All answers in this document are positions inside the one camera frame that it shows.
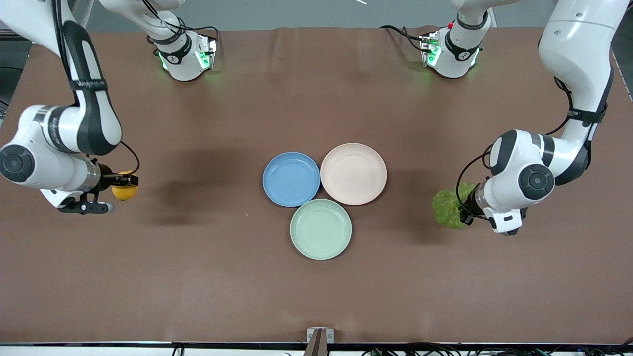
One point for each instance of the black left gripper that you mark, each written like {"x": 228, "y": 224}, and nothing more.
{"x": 467, "y": 212}

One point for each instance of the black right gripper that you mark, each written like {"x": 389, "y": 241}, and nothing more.
{"x": 107, "y": 179}

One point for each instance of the yellow lemon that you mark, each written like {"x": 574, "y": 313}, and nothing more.
{"x": 123, "y": 193}

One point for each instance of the green lettuce leaf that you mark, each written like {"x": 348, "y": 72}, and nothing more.
{"x": 447, "y": 207}

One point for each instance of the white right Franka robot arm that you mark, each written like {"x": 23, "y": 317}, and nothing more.
{"x": 49, "y": 136}

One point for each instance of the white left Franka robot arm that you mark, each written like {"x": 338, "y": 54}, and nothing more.
{"x": 573, "y": 49}

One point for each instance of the brown table cover sheet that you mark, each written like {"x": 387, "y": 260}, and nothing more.
{"x": 198, "y": 272}

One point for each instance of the beige round plate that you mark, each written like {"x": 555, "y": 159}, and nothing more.
{"x": 353, "y": 173}

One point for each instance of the light green round plate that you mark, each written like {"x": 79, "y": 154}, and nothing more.
{"x": 320, "y": 229}

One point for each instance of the blue round plate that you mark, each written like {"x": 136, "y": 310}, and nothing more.
{"x": 292, "y": 179}

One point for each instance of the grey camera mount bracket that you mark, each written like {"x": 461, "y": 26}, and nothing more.
{"x": 319, "y": 337}

